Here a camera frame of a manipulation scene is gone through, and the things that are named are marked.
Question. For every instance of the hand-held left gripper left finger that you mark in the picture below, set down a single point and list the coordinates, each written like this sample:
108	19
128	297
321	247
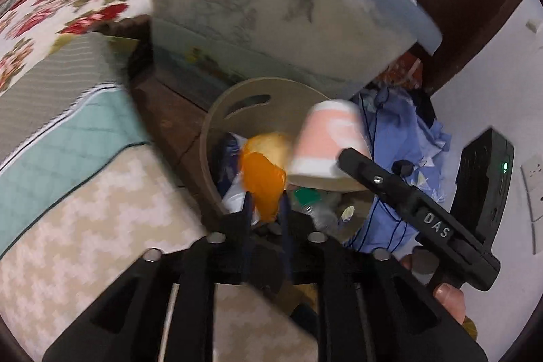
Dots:
246	213

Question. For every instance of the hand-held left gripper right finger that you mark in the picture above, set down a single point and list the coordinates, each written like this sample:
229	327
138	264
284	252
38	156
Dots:
285	220

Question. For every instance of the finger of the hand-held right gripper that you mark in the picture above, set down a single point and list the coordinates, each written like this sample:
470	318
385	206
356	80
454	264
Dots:
373	179

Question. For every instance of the orange snack packet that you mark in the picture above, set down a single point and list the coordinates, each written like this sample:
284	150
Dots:
263	179

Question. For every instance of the pink paper cup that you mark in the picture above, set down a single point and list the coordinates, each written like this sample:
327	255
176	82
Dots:
331	141

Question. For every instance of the round wooden bin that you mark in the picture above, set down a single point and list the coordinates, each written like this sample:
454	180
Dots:
271	90

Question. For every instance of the person's right forearm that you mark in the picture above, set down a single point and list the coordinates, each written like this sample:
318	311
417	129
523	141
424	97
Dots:
470	326

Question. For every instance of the person's right hand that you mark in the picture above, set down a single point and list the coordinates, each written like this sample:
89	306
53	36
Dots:
449	300

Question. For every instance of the clear plastic bottle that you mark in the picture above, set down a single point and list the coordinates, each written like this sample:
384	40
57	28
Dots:
324	213

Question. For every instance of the blue white packet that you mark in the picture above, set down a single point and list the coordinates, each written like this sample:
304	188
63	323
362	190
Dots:
231	162

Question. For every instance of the blue cloth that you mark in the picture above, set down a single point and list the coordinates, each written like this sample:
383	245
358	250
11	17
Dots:
407	133

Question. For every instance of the red patterned cloth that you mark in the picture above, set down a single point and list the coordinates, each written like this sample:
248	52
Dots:
401	69

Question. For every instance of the beige patterned blanket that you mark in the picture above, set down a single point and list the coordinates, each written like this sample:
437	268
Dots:
106	218

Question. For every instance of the clear storage box blue lid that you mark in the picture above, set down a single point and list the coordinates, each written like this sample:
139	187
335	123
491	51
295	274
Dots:
275	14

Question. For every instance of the grey teal quilted bed pad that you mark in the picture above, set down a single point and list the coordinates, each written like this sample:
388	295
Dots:
55	120

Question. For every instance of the floral blanket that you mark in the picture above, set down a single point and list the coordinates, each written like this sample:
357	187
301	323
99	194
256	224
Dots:
63	10

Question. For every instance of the white wall socket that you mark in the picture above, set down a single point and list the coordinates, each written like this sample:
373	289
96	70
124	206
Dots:
535	188

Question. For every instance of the small white wall switch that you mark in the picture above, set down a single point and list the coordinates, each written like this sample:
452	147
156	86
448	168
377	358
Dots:
533	25

